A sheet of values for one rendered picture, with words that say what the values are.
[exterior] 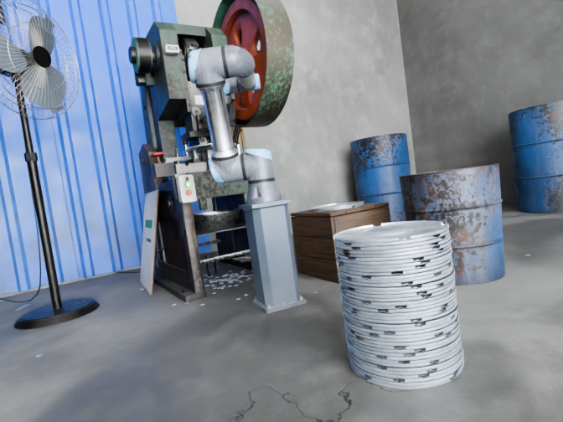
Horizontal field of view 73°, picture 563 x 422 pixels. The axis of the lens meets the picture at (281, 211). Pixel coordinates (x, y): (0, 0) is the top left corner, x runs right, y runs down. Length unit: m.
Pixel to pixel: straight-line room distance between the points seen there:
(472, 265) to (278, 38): 1.51
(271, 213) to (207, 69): 0.61
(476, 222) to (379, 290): 0.88
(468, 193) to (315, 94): 2.91
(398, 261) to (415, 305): 0.11
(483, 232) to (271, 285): 0.89
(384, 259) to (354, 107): 3.86
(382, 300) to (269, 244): 0.74
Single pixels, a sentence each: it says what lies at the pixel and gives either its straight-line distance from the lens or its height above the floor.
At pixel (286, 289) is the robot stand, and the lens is 1.62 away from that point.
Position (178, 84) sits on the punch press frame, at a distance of 2.25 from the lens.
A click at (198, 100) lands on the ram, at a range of 2.31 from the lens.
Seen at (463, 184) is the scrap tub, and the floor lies 0.42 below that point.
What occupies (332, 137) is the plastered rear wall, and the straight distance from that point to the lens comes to 4.36.
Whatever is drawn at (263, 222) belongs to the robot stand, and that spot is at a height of 0.37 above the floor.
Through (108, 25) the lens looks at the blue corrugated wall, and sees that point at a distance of 3.63.
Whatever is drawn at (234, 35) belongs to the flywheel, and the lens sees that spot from 2.76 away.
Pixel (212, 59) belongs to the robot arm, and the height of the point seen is 1.00.
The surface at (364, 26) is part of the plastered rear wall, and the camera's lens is 5.15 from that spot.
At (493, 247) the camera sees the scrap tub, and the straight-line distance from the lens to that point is 1.79.
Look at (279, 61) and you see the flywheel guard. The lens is 2.26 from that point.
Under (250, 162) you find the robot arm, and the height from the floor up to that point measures 0.62.
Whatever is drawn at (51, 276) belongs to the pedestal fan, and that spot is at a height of 0.21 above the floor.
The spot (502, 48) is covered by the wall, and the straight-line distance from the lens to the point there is 4.75.
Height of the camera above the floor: 0.50
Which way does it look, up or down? 4 degrees down
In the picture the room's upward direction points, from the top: 8 degrees counter-clockwise
